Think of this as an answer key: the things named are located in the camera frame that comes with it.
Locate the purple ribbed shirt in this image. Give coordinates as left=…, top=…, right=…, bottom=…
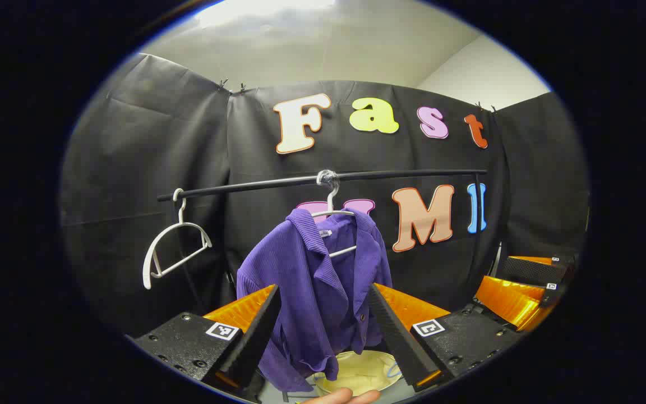
left=236, top=208, right=394, bottom=393

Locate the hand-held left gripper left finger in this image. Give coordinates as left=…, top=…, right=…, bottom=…
left=132, top=283, right=282, bottom=402

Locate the cream laundry hamper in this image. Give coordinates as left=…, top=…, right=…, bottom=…
left=312, top=351, right=405, bottom=398

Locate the white hanger with taped hook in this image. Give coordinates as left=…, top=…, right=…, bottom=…
left=311, top=171, right=358, bottom=259

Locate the white plastic hanger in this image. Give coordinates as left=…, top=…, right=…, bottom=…
left=142, top=188, right=213, bottom=290

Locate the black backdrop cloth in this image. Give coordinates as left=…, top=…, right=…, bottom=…
left=59, top=52, right=590, bottom=337

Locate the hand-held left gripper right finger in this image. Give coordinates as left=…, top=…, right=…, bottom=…
left=368, top=282, right=525, bottom=393

